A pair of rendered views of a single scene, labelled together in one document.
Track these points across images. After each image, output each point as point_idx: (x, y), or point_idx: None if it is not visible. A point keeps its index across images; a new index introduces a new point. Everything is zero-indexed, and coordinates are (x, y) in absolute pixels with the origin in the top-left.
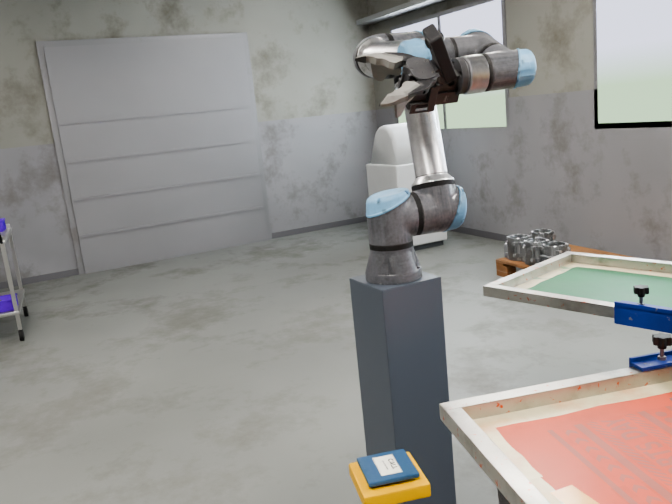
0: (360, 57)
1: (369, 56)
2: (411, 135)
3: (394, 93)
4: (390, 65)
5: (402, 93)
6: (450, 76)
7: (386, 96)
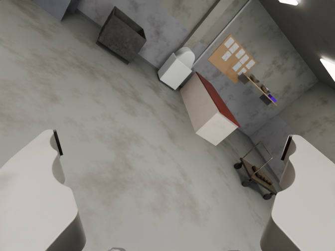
0: (288, 135)
1: (295, 144)
2: None
3: (39, 146)
4: (268, 214)
5: (11, 167)
6: None
7: (49, 129)
